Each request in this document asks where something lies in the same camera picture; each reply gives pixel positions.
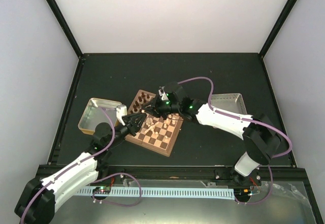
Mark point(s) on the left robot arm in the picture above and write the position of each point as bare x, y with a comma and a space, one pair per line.
41, 199

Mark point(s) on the wooden chess board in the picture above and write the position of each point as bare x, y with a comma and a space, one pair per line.
157, 134

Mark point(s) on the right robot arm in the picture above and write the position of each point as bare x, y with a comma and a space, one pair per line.
261, 141

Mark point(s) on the white slotted cable duct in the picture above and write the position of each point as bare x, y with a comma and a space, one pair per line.
158, 192

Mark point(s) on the left metal tray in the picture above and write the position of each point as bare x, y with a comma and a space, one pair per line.
96, 112

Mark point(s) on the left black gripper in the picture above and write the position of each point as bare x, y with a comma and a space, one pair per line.
131, 124

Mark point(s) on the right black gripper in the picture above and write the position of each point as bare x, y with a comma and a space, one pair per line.
154, 108

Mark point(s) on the black mounting rail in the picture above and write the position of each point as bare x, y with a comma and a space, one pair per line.
219, 175

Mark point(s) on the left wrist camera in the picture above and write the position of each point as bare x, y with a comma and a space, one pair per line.
121, 111

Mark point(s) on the metal tray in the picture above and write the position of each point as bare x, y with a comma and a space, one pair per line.
96, 112
229, 104

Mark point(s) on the right metal tray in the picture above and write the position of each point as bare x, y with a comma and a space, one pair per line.
229, 104

